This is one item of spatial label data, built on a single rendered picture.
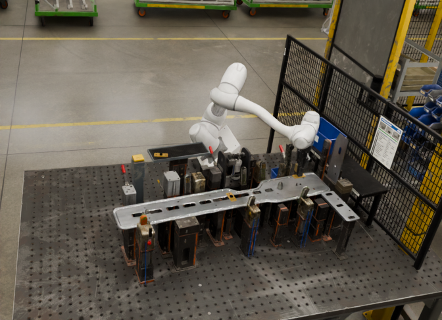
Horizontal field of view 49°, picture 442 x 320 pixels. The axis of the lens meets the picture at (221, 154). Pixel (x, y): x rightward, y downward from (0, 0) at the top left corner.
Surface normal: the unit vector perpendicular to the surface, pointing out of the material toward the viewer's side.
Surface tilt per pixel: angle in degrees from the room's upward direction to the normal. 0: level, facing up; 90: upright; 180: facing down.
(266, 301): 0
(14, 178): 0
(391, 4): 90
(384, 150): 90
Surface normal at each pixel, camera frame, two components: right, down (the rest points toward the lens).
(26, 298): 0.10, -0.84
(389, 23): -0.95, 0.07
